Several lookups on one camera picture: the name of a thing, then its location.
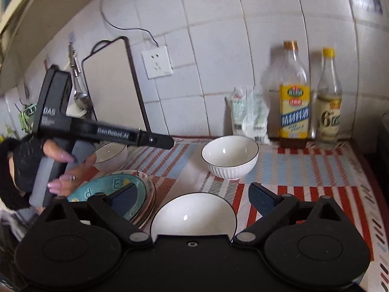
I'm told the green rack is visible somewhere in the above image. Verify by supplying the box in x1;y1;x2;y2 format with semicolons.
18;103;37;135

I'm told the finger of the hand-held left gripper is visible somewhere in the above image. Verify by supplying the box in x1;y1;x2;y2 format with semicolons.
138;129;176;150

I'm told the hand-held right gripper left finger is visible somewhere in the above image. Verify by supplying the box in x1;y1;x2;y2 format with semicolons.
45;183;153;247

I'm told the steel ladle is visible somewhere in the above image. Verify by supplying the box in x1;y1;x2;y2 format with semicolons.
68;44;93;110

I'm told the person's left hand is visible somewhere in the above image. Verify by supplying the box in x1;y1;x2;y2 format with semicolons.
10;138;97;196

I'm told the white wall socket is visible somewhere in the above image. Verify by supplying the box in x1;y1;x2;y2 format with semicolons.
141;45;174;80

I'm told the white cutting board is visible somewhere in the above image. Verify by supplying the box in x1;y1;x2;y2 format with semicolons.
81;36;152;135

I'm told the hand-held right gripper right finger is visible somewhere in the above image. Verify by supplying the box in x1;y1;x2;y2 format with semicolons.
232;182;343;247

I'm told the clear bottle with yellow cap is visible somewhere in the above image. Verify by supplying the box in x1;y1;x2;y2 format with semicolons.
316;47;343;150

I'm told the yellow label oil bottle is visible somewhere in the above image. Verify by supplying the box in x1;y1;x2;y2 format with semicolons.
278;40;311;148

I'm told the blue fried egg plate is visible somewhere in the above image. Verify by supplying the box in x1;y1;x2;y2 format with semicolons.
67;173;148;223

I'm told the striped patchwork tablecloth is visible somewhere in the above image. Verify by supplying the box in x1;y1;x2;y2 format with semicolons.
77;136;389;283

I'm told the thin black wall cable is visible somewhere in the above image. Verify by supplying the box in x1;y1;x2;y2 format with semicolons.
100;0;160;48

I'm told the white seasoning bag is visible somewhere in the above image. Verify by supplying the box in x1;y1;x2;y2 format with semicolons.
249;88;272;144
226;86;253;138

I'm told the white ribbed bowl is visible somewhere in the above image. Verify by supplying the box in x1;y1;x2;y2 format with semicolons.
150;192;238;241
92;141;129;173
201;136;260;181

